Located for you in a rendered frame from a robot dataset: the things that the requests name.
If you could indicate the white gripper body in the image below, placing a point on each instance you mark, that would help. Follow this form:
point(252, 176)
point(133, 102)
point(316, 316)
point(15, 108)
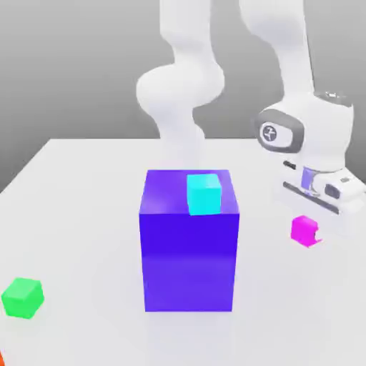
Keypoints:
point(314, 206)

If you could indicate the small magenta cube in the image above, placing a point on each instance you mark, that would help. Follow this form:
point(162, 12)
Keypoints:
point(303, 231)

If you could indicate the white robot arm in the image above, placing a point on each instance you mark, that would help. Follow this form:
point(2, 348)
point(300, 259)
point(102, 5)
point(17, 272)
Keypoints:
point(183, 85)

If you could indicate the small cyan cube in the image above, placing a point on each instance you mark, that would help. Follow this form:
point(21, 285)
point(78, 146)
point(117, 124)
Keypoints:
point(204, 195)

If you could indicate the small green cube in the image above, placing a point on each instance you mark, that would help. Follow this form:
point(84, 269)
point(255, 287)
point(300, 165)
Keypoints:
point(22, 298)

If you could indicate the large purple box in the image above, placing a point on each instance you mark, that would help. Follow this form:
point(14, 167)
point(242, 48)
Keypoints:
point(188, 257)

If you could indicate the large orange box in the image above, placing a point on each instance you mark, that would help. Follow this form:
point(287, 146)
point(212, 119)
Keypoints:
point(1, 359)

